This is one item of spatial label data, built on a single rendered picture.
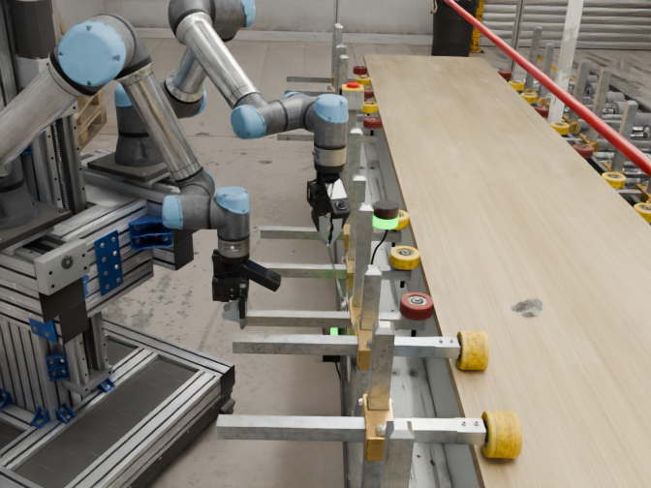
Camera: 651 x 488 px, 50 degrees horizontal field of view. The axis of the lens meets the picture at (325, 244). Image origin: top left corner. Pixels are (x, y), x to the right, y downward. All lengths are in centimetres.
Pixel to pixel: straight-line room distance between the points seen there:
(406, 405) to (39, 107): 111
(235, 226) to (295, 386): 139
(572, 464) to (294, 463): 137
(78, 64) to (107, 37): 8
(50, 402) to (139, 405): 29
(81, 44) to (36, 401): 135
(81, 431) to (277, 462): 66
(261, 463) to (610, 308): 132
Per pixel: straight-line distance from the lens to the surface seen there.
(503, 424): 126
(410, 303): 168
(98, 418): 247
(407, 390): 187
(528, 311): 171
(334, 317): 169
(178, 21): 175
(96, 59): 146
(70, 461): 234
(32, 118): 156
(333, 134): 156
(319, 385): 286
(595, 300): 184
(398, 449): 97
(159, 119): 163
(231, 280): 163
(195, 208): 156
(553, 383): 151
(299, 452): 257
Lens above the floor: 178
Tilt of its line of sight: 27 degrees down
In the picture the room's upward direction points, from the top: 2 degrees clockwise
